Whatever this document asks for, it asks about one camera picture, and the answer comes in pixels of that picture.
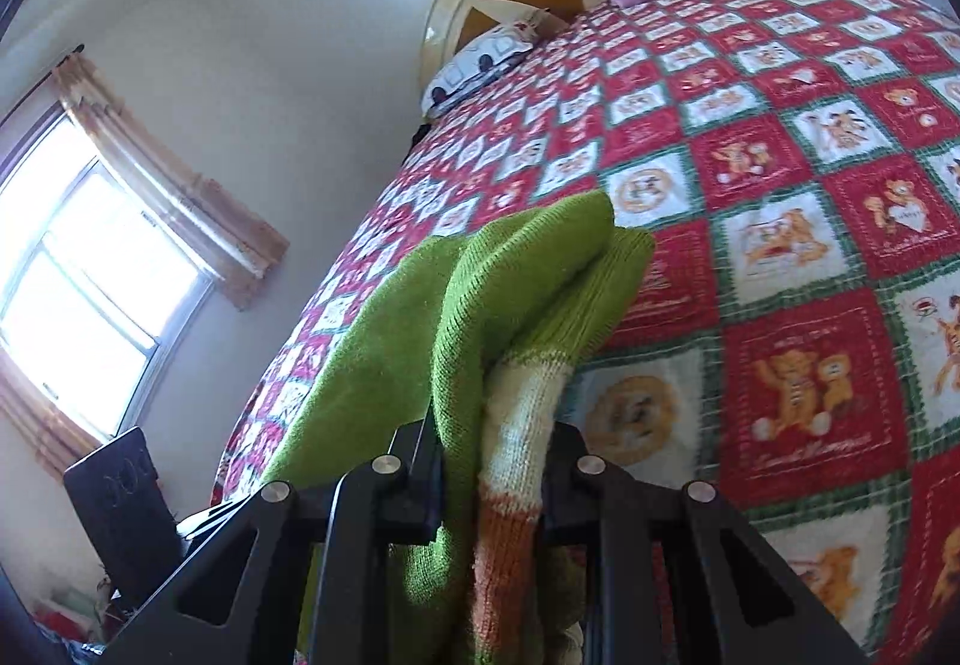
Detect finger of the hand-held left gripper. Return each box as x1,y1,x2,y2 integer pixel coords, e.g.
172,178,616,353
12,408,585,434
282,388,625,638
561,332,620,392
178,494,261,540

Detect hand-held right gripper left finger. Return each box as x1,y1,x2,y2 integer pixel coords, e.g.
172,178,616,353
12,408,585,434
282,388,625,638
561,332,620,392
97,423,445,665

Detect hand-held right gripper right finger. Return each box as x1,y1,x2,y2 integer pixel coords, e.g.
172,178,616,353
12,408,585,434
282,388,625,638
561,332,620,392
541,423,872,665

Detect green orange striped knit sweater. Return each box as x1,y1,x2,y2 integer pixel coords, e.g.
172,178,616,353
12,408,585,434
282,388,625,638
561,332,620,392
259,188,658,665

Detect colourful clutter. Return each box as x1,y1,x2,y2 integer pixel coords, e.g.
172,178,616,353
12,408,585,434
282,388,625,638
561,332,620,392
28,579,121,662

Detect white framed window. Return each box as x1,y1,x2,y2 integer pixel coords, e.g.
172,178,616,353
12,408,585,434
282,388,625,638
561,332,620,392
0,102,216,442

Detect red printed blanket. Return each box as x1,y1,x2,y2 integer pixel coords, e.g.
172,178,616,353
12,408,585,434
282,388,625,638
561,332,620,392
212,0,960,665

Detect white patterned pillow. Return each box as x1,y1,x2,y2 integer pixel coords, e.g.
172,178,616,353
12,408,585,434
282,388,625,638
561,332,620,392
424,8,571,111

